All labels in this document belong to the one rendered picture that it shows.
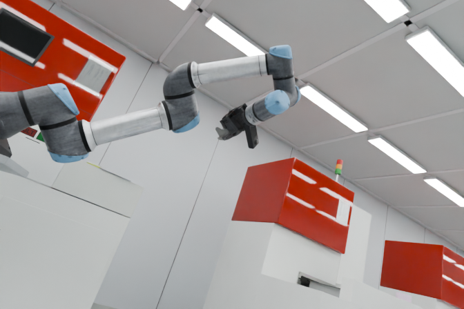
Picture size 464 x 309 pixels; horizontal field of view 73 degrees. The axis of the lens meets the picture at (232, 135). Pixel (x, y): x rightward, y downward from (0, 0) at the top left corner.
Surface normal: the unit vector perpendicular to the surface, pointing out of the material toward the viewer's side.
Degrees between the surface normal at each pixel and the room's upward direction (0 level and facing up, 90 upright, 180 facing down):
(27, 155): 90
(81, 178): 90
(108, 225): 90
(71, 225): 90
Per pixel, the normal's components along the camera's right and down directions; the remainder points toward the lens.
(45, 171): 0.51, -0.20
